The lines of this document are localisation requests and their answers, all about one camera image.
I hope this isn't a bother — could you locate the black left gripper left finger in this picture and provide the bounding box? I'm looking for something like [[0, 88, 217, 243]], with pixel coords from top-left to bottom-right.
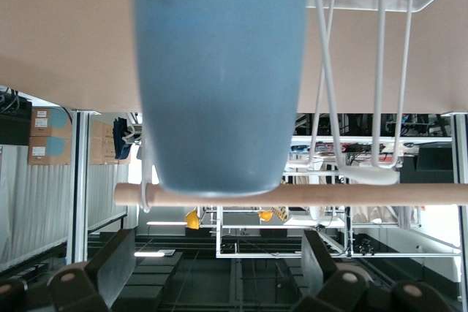
[[0, 229, 137, 312]]

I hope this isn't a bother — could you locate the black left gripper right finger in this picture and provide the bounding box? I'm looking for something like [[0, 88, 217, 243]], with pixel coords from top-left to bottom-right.
[[292, 230, 458, 312]]

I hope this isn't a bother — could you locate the blue plastic cup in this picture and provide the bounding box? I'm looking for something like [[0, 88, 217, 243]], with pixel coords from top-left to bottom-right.
[[131, 0, 311, 198]]

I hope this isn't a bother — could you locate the plain brown cardboard box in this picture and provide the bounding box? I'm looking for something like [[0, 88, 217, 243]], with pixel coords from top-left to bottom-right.
[[89, 121, 118, 165]]

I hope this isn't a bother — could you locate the dark blue fabric item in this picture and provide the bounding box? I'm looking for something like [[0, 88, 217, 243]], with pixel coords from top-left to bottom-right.
[[112, 117, 133, 159]]

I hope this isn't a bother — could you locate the cardboard box with blue label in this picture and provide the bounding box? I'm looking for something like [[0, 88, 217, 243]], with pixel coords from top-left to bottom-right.
[[29, 108, 73, 138], [27, 136, 72, 166]]

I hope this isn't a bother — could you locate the black monitor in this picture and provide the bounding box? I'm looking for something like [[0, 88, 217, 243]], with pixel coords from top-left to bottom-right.
[[399, 142, 454, 184]]

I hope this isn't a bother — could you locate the black equipment box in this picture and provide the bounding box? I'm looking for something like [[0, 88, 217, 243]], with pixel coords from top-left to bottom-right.
[[0, 96, 33, 146]]

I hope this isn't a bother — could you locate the brown table cover mat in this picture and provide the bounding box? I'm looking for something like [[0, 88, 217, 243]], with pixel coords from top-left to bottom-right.
[[0, 0, 468, 115]]

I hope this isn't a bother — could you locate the white metal frame rack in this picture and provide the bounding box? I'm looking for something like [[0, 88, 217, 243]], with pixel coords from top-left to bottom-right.
[[215, 205, 462, 259]]

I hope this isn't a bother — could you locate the white wire cup holder rack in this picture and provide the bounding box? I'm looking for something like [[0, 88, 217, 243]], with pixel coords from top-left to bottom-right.
[[113, 0, 468, 214]]

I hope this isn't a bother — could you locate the aluminium frame profile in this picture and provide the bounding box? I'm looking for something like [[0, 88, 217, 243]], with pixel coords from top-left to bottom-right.
[[71, 109, 91, 264], [451, 113, 468, 284]]

